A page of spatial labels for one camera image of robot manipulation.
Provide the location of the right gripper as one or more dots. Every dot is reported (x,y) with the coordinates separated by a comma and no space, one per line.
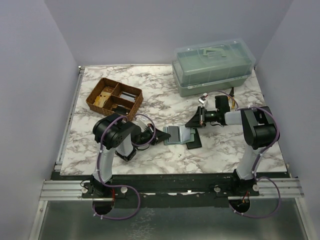
(195,122)

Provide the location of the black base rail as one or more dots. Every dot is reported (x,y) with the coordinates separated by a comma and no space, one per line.
(168,190)

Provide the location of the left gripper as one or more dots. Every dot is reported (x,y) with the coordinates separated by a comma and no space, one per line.
(159,136)

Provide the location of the green card holder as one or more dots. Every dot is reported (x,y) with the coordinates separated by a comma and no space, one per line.
(186,135)

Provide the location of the translucent green storage box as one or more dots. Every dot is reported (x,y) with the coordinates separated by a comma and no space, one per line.
(213,66)

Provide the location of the black card holder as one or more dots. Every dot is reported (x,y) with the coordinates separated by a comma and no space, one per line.
(196,144)

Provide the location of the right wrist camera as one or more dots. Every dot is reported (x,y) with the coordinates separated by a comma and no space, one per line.
(203,101)

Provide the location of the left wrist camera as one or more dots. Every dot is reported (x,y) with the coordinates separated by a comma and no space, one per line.
(142,122)

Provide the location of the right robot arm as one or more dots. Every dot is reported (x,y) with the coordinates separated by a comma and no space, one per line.
(260,132)

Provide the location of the aluminium frame rail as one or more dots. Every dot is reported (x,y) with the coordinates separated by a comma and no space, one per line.
(62,147)

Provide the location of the grey credit card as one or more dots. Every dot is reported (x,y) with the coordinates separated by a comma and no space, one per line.
(175,134)

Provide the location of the yellow handled pliers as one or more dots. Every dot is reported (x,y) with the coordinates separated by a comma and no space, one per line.
(234,104)

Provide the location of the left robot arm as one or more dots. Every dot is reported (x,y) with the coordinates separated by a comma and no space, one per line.
(116,135)

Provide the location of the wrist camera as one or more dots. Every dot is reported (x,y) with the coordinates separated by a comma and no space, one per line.
(203,101)
(142,122)

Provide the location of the woven brown basket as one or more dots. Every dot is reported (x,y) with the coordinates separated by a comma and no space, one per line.
(110,96)

